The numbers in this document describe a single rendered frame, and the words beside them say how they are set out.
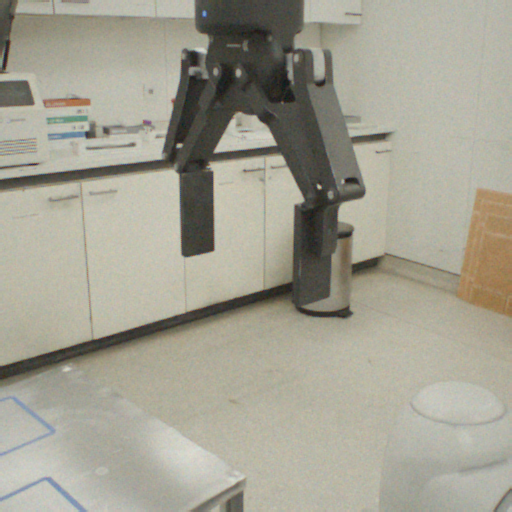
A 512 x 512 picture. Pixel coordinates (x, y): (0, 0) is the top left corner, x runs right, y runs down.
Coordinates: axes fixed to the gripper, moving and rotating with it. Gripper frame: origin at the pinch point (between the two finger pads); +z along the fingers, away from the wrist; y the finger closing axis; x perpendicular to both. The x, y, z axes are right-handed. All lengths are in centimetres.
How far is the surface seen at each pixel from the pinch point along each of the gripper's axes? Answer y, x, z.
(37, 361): 224, -61, 117
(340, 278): 180, -207, 98
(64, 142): 259, -97, 27
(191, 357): 190, -120, 120
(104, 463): 34, -3, 38
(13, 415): 54, 3, 38
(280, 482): 97, -92, 120
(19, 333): 219, -53, 99
